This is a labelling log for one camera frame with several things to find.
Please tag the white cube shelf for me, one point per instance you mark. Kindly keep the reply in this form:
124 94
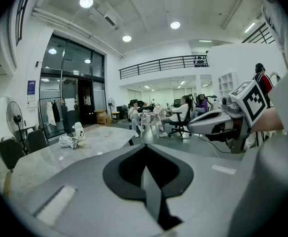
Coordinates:
227 84

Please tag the white cartoon water bottle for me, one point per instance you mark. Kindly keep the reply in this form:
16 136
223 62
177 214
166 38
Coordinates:
79 132

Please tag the white paper notice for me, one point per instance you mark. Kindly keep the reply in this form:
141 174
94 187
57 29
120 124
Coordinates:
70 104

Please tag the glass entrance door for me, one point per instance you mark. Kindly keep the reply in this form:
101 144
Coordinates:
84 100

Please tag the person's right forearm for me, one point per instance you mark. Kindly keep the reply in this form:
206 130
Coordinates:
267 121

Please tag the round ceiling light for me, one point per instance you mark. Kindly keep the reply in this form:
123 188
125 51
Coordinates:
175 25
126 38
86 2

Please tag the ceiling air conditioner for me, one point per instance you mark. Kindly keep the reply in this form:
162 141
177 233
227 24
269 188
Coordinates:
110 17

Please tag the light blue folded umbrella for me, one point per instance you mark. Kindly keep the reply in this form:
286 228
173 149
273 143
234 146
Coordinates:
68 141

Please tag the white hanging garment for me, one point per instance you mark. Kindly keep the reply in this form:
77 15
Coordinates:
50 113

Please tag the blue wall poster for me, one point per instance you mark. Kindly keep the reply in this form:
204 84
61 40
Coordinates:
31 88

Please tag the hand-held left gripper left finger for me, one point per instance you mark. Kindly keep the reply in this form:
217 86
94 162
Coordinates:
84 196

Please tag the black hanging garment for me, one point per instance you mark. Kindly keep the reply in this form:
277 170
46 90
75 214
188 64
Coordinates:
56 112

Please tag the black metal railing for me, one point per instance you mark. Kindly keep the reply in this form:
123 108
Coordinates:
184 62

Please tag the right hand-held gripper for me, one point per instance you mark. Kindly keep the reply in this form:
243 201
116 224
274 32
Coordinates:
253 105

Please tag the small black standing fan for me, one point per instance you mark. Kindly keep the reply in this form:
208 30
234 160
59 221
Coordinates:
111 105

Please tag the dark upholstered chair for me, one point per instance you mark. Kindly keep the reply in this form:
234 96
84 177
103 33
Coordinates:
36 141
9 152

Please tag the brown cardboard box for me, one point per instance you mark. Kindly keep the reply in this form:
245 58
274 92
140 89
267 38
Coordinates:
104 120
100 112

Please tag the small white table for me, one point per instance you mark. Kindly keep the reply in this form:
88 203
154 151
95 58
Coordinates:
150 115

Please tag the black office chair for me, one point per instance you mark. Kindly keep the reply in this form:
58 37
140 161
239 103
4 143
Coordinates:
140 102
183 127

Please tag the large black standing fan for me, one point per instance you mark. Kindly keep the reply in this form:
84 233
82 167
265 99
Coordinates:
17 118

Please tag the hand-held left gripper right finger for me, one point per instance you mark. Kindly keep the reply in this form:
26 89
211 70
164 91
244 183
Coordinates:
203 194

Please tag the black clothes rack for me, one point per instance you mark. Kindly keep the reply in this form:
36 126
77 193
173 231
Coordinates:
38 115

